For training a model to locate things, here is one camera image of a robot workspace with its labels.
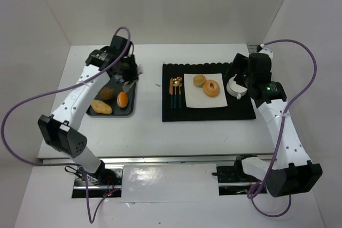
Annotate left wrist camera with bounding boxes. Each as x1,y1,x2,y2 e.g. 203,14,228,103
110,35,131,55

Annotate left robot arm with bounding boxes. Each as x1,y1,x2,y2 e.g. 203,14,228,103
38,46,140,183

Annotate metal tongs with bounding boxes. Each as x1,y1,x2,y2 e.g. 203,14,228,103
117,77,139,93

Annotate black bread tray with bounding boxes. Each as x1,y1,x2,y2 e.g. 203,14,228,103
86,78,137,117

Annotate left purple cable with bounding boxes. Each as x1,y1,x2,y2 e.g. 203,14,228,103
1,27,133,224

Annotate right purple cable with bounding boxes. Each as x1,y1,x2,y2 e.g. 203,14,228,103
247,39,318,217

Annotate black placemat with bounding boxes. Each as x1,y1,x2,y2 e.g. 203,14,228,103
162,62,256,122

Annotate aluminium rail front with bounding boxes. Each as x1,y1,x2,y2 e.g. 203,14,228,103
40,154,241,167

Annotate gold fork green handle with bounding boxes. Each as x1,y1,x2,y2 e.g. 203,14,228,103
177,76,182,108

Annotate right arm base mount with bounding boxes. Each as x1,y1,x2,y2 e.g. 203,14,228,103
212,154,258,196

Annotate gold knife green handle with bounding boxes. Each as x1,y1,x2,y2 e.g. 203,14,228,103
169,78,173,109

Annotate round sesame bun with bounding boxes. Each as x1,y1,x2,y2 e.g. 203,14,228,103
193,75,206,87

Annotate white square plate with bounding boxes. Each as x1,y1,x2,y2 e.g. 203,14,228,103
182,73,228,108

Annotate white cup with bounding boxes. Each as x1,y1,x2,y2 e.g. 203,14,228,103
226,76,247,100

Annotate orange cream sandwich bun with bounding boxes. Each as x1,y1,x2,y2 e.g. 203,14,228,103
116,92,129,108

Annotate brown chocolate croissant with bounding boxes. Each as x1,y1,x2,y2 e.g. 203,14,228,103
98,87,115,100

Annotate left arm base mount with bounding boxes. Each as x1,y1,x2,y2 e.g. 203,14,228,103
64,165,123,199

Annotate long yellow bread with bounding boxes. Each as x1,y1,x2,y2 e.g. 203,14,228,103
90,100,113,115

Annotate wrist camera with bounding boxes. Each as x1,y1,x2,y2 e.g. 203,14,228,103
248,46,274,73
110,35,131,55

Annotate sugared orange donut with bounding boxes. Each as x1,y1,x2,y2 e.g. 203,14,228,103
203,80,220,97

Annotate gold spoon green handle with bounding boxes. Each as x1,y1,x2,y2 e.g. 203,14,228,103
173,77,180,109

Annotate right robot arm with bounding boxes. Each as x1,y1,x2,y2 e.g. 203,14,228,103
226,53,323,198

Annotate purple cable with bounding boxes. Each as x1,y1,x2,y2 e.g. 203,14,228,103
247,39,318,217
1,27,133,224

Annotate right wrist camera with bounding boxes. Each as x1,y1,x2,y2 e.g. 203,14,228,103
248,46,274,73

